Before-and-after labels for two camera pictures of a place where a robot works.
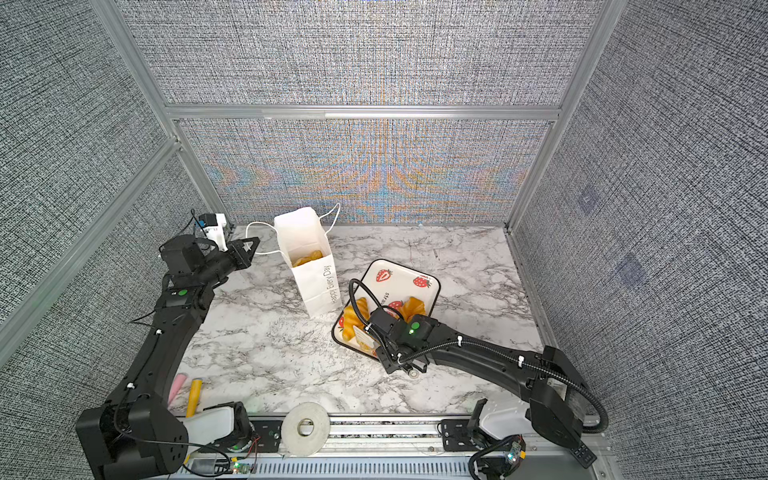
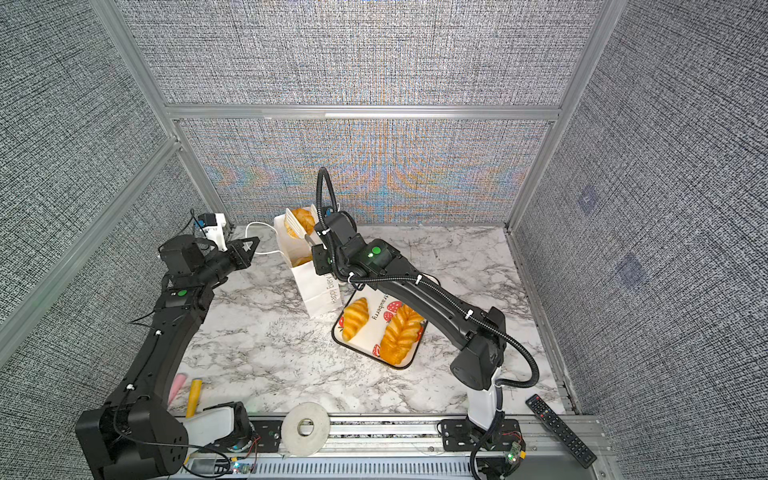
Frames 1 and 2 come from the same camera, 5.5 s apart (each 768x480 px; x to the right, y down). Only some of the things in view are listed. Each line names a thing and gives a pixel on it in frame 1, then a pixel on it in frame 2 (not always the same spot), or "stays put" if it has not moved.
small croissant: (313, 255) stays put
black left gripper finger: (240, 258) stays put
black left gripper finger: (245, 247) stays put
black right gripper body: (388, 358) -> (324, 259)
